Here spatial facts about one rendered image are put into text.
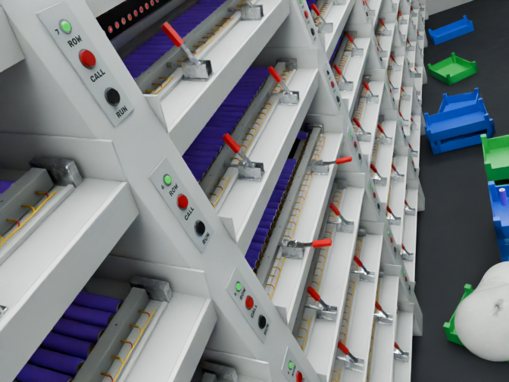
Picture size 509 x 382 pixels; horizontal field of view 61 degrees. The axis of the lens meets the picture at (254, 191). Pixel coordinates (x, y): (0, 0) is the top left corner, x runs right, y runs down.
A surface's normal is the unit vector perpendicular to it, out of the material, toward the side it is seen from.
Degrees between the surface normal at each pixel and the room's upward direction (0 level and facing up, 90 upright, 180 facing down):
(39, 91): 90
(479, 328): 47
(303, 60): 90
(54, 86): 90
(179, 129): 109
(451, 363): 0
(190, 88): 19
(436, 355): 0
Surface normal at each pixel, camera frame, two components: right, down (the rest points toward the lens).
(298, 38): -0.30, 0.62
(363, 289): -0.11, -0.78
